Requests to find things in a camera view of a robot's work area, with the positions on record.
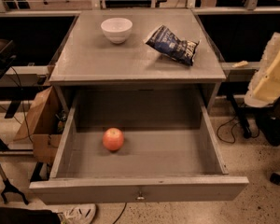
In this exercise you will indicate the brown cardboard box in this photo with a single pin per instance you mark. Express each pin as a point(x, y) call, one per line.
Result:
point(41, 126)

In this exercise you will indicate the grey cabinet counter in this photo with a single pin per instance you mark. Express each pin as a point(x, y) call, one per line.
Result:
point(89, 58)

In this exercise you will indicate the open grey top drawer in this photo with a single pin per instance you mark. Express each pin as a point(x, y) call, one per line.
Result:
point(170, 151)

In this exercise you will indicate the white ceramic bowl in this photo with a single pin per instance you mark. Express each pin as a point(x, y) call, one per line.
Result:
point(117, 30)

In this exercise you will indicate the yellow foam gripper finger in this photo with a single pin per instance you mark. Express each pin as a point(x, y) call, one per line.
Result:
point(267, 86)

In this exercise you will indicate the white sneaker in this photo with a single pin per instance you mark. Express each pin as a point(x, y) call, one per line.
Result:
point(81, 214)

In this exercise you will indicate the black tripod stand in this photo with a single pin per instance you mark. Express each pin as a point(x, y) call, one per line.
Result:
point(9, 188)

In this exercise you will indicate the metal drawer knob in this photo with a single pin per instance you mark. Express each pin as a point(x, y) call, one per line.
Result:
point(140, 197)

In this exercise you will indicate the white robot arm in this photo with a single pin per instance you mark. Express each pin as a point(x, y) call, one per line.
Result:
point(249, 98)

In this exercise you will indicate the red apple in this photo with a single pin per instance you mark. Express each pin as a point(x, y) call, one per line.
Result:
point(113, 139)

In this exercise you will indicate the blue chip bag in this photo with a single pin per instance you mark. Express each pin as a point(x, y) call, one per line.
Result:
point(163, 40)

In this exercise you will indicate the black dark bag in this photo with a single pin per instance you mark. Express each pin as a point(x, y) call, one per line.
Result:
point(26, 216)

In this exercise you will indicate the black caster wheel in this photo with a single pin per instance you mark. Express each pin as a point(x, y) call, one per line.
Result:
point(275, 178)

